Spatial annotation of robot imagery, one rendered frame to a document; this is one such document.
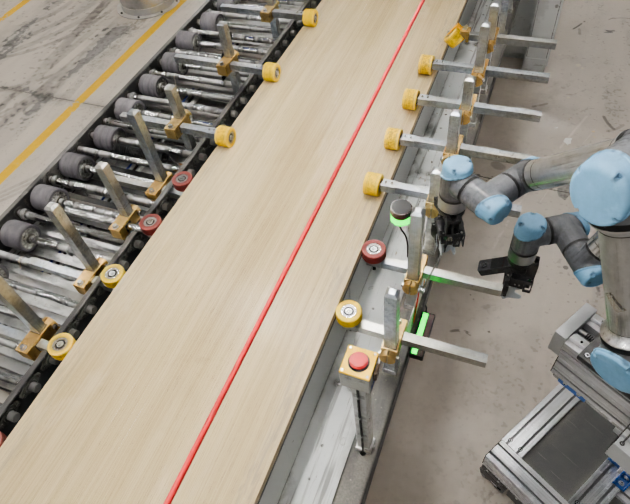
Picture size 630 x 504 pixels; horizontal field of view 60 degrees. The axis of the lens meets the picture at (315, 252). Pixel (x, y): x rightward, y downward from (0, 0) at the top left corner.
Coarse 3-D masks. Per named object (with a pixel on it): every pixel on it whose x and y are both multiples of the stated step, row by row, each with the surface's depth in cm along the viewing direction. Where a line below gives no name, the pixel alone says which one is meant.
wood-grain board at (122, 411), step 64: (384, 0) 278; (448, 0) 271; (320, 64) 247; (384, 64) 242; (256, 128) 223; (320, 128) 219; (384, 128) 215; (192, 192) 203; (256, 192) 200; (320, 192) 196; (384, 192) 193; (192, 256) 183; (256, 256) 181; (320, 256) 178; (128, 320) 170; (192, 320) 167; (256, 320) 165; (320, 320) 163; (64, 384) 158; (128, 384) 156; (192, 384) 154; (256, 384) 152; (0, 448) 148; (64, 448) 146; (128, 448) 144; (256, 448) 141
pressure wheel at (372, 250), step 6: (372, 240) 179; (378, 240) 179; (366, 246) 178; (372, 246) 177; (378, 246) 178; (384, 246) 177; (366, 252) 176; (372, 252) 176; (378, 252) 176; (384, 252) 176; (366, 258) 176; (372, 258) 175; (378, 258) 175; (384, 258) 177
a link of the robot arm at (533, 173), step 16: (592, 144) 112; (608, 144) 107; (528, 160) 134; (544, 160) 124; (560, 160) 118; (576, 160) 114; (512, 176) 131; (528, 176) 128; (544, 176) 123; (560, 176) 119
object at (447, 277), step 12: (372, 264) 181; (384, 264) 179; (396, 264) 178; (432, 276) 174; (444, 276) 173; (456, 276) 172; (468, 276) 172; (468, 288) 172; (480, 288) 170; (492, 288) 168
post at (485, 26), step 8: (488, 24) 204; (480, 32) 207; (488, 32) 206; (480, 40) 209; (488, 40) 212; (480, 48) 212; (480, 56) 214; (480, 64) 217; (480, 72) 219; (480, 88) 227; (472, 120) 238
